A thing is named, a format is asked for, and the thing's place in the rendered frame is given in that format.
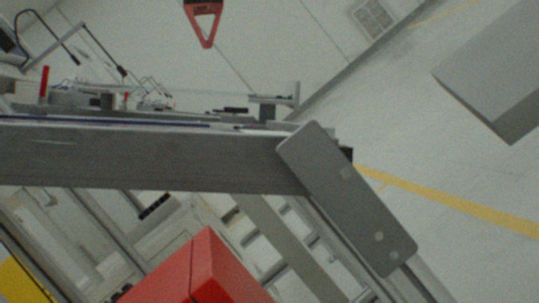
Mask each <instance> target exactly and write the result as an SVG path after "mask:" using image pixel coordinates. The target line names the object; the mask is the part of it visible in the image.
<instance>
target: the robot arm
mask: <svg viewBox="0 0 539 303"><path fill-rule="evenodd" d="M224 5H225V4H224V0H183V7H184V12H185V15H186V16H187V18H188V20H189V22H190V24H191V26H192V28H193V30H194V32H196V34H197V37H198V38H199V41H200V43H201V45H202V47H203V49H211V48H212V46H213V41H214V38H215V34H216V32H217V27H218V24H220V20H221V16H222V12H223V9H224ZM211 14H213V15H214V19H213V24H212V27H211V31H210V33H209V38H208V39H205V37H204V35H203V33H202V31H201V29H200V27H199V25H198V23H197V21H196V19H195V17H196V16H201V15H211Z"/></svg>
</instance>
